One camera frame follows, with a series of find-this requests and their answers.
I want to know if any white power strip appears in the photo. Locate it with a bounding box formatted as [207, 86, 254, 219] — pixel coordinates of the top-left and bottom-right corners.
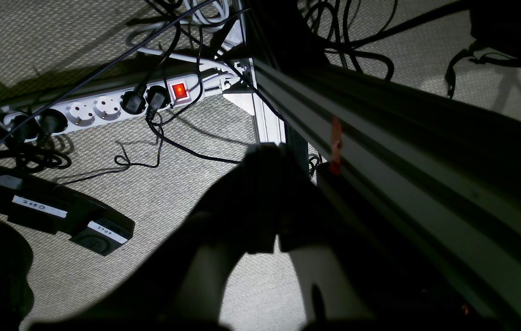
[0, 73, 224, 152]

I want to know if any black foot pedal box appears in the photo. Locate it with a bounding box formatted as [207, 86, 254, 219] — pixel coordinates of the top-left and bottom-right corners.
[0, 166, 135, 256]

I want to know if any aluminium table frame rail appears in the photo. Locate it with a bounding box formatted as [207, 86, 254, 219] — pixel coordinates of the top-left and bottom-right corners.
[222, 58, 521, 331]

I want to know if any thin black cable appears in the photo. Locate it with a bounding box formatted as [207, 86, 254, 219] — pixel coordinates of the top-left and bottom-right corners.
[54, 0, 243, 187]

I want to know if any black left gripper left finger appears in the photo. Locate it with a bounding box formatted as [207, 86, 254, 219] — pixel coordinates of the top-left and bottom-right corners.
[31, 144, 288, 331]

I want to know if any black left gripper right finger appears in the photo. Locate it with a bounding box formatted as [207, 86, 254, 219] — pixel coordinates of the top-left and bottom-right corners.
[277, 156, 504, 331]

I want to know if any black shoe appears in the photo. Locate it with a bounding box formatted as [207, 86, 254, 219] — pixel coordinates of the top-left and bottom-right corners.
[0, 222, 34, 331]

